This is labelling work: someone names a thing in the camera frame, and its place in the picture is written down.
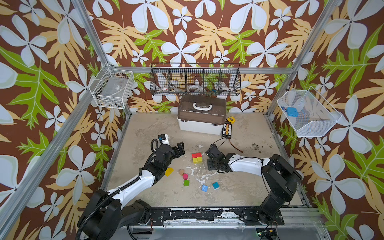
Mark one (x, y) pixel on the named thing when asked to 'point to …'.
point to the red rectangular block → (196, 155)
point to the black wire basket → (197, 79)
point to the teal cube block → (216, 185)
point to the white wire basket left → (112, 88)
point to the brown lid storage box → (201, 114)
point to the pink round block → (185, 176)
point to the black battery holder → (226, 130)
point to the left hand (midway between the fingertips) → (176, 142)
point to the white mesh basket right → (316, 117)
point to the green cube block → (186, 183)
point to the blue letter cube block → (204, 188)
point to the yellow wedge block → (169, 171)
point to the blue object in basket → (292, 112)
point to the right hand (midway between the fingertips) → (209, 163)
